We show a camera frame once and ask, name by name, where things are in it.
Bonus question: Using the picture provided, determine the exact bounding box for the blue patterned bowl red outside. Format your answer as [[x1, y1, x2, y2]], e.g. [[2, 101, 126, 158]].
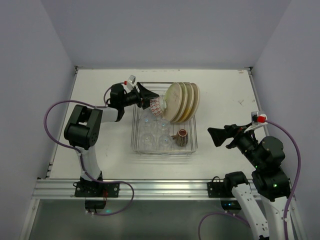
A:
[[149, 97, 164, 117]]

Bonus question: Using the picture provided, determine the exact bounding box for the cream plate green band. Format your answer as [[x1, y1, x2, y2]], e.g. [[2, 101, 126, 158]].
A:
[[176, 82, 194, 123]]

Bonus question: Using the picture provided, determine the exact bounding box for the cream plate yellow band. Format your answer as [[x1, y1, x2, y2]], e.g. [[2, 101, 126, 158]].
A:
[[182, 83, 200, 122]]

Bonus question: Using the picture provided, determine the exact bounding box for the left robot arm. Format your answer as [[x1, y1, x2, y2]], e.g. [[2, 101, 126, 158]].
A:
[[63, 82, 159, 183]]

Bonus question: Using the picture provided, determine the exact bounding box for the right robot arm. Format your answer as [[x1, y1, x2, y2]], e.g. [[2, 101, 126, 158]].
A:
[[207, 122, 295, 240]]

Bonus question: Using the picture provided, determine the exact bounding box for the clear glass back left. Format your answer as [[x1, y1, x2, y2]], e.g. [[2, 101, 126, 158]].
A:
[[139, 114, 154, 133]]

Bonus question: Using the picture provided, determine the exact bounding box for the clear glass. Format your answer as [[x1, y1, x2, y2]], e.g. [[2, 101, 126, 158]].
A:
[[157, 134, 173, 152], [139, 132, 156, 151], [156, 118, 171, 135], [139, 114, 154, 133]]

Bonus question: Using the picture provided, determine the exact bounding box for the clear glass back right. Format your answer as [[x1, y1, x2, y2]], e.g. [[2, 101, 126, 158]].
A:
[[156, 118, 171, 135]]

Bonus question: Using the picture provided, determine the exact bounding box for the brown striped mug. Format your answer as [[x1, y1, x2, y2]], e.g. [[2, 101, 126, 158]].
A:
[[171, 128, 189, 147]]

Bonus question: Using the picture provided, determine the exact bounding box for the clear glass front left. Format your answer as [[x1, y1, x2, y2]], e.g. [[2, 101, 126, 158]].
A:
[[139, 132, 156, 151]]

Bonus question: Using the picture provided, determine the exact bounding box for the clear glass front right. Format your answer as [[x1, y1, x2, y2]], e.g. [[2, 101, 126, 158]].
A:
[[157, 134, 173, 152]]

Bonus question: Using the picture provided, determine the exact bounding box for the cream plate rightmost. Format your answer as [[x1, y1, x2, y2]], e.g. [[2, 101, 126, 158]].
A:
[[189, 83, 201, 119]]

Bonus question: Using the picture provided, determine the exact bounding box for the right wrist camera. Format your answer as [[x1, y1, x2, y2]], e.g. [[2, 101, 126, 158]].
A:
[[244, 111, 268, 133]]

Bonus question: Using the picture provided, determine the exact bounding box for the metal wire dish rack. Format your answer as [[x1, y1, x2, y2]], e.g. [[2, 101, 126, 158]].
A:
[[130, 81, 199, 155]]

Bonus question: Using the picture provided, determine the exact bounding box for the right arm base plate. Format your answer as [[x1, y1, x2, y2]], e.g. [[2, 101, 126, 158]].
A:
[[206, 176, 228, 198]]

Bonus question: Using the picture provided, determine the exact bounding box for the aluminium table edge rail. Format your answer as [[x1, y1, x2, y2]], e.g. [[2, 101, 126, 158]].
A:
[[244, 67, 263, 111]]

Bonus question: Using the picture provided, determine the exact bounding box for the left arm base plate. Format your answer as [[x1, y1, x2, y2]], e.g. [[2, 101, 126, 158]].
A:
[[73, 178, 120, 198]]

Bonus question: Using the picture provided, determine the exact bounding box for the aluminium front mounting rail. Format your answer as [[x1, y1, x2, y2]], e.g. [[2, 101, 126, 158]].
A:
[[31, 179, 210, 201]]

